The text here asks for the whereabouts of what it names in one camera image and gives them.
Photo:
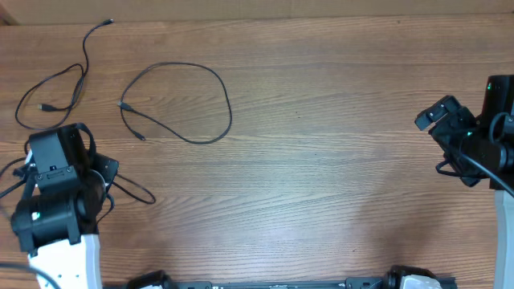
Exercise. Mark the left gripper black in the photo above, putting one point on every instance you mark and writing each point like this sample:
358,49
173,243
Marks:
106,165

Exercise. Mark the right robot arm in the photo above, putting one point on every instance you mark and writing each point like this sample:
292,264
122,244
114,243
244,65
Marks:
480,147

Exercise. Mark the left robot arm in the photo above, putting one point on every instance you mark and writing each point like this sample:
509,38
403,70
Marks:
56,221

